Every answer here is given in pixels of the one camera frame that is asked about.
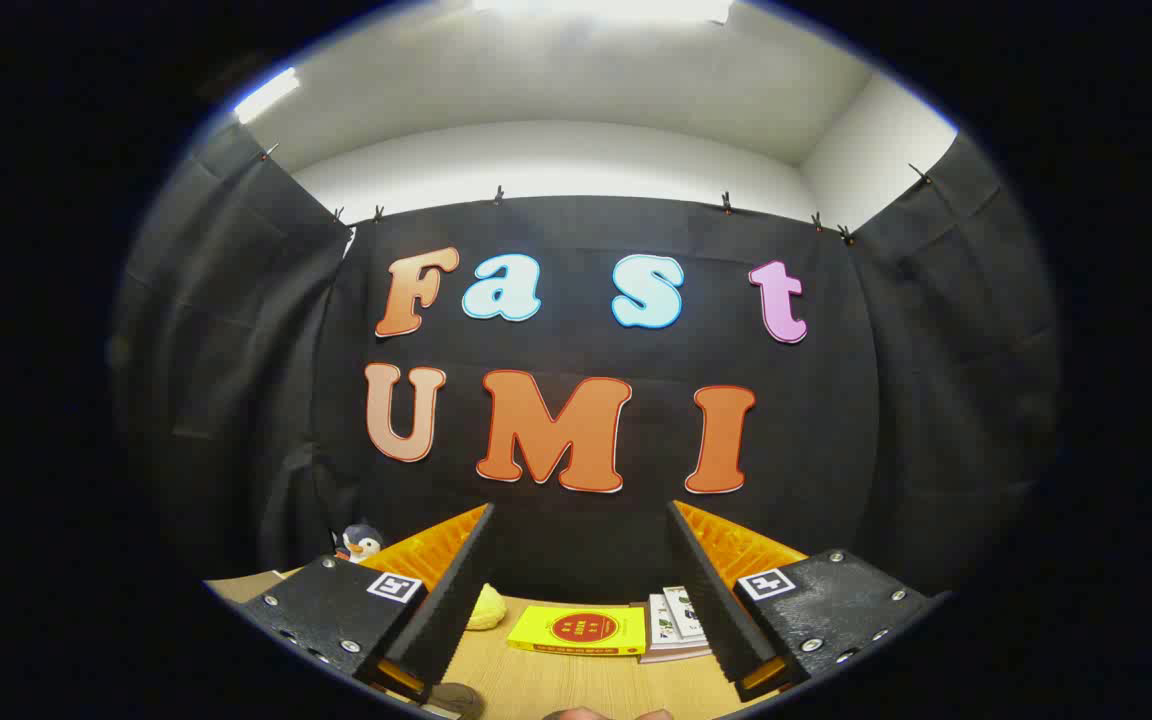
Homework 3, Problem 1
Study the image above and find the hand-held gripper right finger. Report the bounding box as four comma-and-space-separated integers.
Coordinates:
665, 500, 939, 704

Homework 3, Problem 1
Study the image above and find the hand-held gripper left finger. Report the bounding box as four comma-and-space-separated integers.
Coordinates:
239, 503, 497, 703

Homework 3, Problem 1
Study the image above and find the white illustrated cover book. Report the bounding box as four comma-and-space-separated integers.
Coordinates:
661, 586, 709, 642

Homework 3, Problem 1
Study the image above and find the yellow round plush bun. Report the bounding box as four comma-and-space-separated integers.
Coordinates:
464, 585, 508, 632

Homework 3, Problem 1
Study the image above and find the white paperback book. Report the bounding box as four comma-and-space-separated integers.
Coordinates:
638, 640, 713, 665
647, 593, 682, 649

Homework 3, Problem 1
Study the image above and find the penguin plush toy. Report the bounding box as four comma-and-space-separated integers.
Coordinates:
334, 522, 387, 564

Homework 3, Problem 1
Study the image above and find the yellow book with red circle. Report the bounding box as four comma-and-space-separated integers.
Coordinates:
506, 604, 648, 658

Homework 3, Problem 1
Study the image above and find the row of small cloth clips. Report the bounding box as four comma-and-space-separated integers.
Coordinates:
258, 143, 934, 246

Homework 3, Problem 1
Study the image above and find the ceiling light panel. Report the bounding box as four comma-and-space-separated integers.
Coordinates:
233, 67, 302, 125

